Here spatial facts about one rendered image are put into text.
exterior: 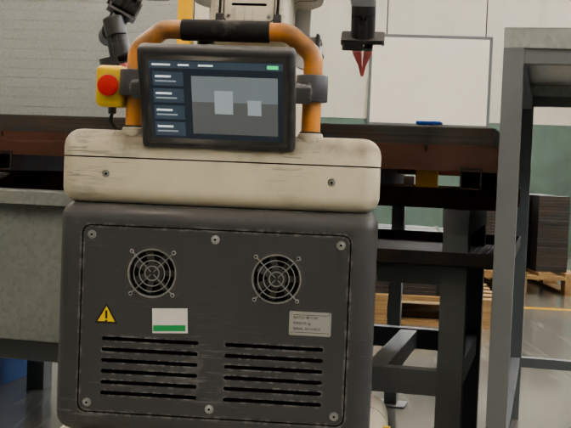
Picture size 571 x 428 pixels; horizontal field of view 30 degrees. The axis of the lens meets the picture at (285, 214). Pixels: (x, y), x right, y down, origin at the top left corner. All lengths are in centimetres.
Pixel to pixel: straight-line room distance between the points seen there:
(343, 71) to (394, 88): 55
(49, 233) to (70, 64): 880
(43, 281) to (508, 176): 121
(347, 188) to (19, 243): 120
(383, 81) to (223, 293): 928
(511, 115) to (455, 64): 892
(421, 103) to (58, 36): 384
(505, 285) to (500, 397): 22
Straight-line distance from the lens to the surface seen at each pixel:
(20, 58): 1163
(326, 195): 176
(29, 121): 284
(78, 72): 1144
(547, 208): 721
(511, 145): 213
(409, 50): 1104
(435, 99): 1101
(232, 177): 178
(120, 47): 284
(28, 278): 275
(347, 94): 1102
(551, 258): 723
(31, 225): 274
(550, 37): 215
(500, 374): 217
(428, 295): 543
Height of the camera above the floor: 76
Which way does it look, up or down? 2 degrees down
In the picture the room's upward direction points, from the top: 2 degrees clockwise
